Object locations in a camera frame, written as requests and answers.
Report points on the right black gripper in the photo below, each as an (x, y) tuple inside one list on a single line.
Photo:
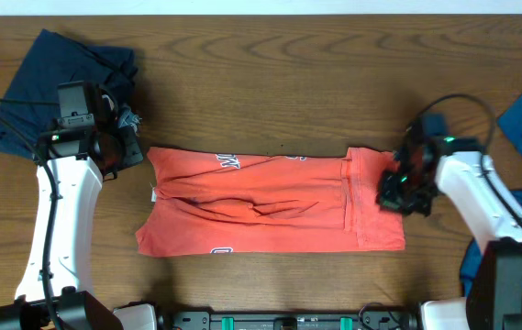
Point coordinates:
[(387, 202)]

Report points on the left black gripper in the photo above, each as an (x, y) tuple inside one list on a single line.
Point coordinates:
[(113, 169)]

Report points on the red t-shirt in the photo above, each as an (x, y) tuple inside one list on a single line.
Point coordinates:
[(210, 203)]

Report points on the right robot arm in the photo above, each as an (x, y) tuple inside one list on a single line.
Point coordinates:
[(465, 174)]

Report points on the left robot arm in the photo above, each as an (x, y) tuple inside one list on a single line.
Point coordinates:
[(91, 142)]

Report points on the folded dark navy garment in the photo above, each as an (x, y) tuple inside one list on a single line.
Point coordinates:
[(52, 60)]

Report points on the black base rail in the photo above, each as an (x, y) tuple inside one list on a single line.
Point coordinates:
[(376, 319)]

